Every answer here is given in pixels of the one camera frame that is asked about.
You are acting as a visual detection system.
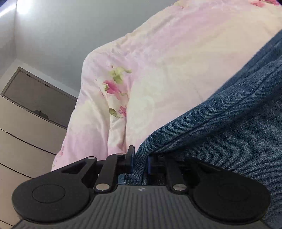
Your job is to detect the beige drawer cabinet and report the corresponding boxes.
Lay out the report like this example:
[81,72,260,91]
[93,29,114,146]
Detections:
[1,96,66,228]

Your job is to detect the pink floral duvet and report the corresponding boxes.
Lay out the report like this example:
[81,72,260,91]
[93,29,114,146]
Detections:
[52,1,281,170]

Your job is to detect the blue denim jeans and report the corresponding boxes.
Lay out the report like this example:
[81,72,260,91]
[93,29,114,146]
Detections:
[121,33,281,228]

